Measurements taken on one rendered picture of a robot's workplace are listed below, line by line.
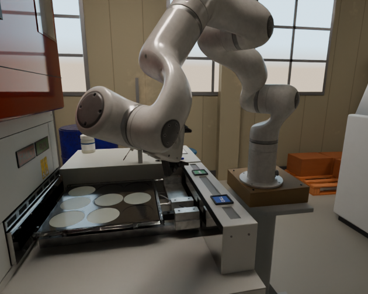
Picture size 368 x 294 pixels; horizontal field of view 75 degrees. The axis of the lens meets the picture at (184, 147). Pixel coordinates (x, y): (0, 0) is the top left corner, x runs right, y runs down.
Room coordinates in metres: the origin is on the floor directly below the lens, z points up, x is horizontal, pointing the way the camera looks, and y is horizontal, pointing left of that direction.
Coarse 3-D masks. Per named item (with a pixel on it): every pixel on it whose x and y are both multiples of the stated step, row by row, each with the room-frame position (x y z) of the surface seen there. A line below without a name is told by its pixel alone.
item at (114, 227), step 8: (120, 224) 0.64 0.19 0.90; (128, 224) 0.64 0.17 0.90; (136, 224) 0.64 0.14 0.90; (144, 224) 0.65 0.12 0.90; (152, 224) 0.65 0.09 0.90; (160, 224) 0.65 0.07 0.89; (40, 232) 0.60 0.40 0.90; (48, 232) 0.60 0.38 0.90; (56, 232) 0.60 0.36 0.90; (64, 232) 0.60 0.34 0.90; (72, 232) 0.61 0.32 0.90; (80, 232) 0.61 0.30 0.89
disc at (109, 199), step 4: (100, 196) 0.84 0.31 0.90; (104, 196) 0.84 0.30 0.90; (108, 196) 0.84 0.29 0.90; (112, 196) 0.84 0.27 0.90; (116, 196) 0.84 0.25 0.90; (120, 196) 0.84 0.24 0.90; (96, 200) 0.80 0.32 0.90; (100, 200) 0.80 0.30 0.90; (104, 200) 0.80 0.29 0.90; (108, 200) 0.80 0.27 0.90; (112, 200) 0.80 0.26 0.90; (116, 200) 0.80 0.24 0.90; (120, 200) 0.80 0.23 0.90; (96, 204) 0.77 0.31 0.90; (100, 204) 0.77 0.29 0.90; (104, 204) 0.77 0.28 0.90; (108, 204) 0.77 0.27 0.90; (112, 204) 0.77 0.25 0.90
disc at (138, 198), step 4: (136, 192) 0.87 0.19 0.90; (140, 192) 0.87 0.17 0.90; (128, 196) 0.84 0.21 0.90; (132, 196) 0.84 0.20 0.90; (136, 196) 0.84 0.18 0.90; (140, 196) 0.84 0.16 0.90; (144, 196) 0.84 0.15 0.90; (148, 196) 0.84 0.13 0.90; (124, 200) 0.81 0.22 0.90; (128, 200) 0.81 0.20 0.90; (132, 200) 0.81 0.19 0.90; (136, 200) 0.81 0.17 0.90; (140, 200) 0.81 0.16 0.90; (144, 200) 0.81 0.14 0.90; (148, 200) 0.81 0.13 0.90
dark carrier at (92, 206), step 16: (96, 192) 0.87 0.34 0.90; (112, 192) 0.87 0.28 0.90; (128, 192) 0.87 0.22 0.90; (144, 192) 0.87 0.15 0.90; (80, 208) 0.74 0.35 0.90; (96, 208) 0.74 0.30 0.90; (128, 208) 0.74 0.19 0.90; (144, 208) 0.74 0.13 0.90; (48, 224) 0.64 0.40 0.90; (80, 224) 0.64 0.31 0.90; (96, 224) 0.64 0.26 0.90; (112, 224) 0.64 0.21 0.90
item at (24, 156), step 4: (28, 148) 0.71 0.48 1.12; (32, 148) 0.74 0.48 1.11; (20, 152) 0.66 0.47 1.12; (24, 152) 0.68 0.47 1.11; (28, 152) 0.71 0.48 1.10; (32, 152) 0.74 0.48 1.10; (20, 156) 0.66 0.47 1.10; (24, 156) 0.68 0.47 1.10; (28, 156) 0.71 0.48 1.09; (32, 156) 0.73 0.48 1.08; (20, 160) 0.66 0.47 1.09; (24, 160) 0.68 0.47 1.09; (28, 160) 0.70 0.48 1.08; (20, 164) 0.65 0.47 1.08
